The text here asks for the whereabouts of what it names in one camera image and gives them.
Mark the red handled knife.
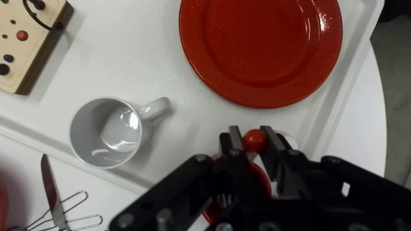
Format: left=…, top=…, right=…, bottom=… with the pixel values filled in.
left=40, top=153, right=72, bottom=231

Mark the wooden busy board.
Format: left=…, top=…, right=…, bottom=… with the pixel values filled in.
left=0, top=0, right=75, bottom=97

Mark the red round plate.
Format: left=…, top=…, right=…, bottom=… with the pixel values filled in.
left=178, top=0, right=345, bottom=110

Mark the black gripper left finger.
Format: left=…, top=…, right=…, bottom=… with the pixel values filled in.
left=108, top=125, right=273, bottom=231

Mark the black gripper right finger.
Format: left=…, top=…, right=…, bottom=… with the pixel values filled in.
left=259, top=125, right=411, bottom=231

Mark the wire whisk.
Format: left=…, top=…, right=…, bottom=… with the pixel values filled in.
left=24, top=190, right=106, bottom=231

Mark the red spoon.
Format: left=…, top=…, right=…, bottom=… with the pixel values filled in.
left=242, top=129, right=268, bottom=153

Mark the black cord loop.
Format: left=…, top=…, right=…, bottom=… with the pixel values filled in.
left=24, top=0, right=64, bottom=31

